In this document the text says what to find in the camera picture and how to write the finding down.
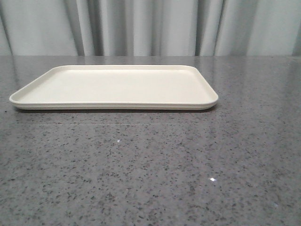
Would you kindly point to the cream rectangular plastic tray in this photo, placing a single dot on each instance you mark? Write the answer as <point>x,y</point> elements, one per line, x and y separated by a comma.
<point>149,87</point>

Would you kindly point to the light grey pleated curtain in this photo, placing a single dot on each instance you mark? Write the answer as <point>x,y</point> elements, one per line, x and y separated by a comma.
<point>150,28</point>

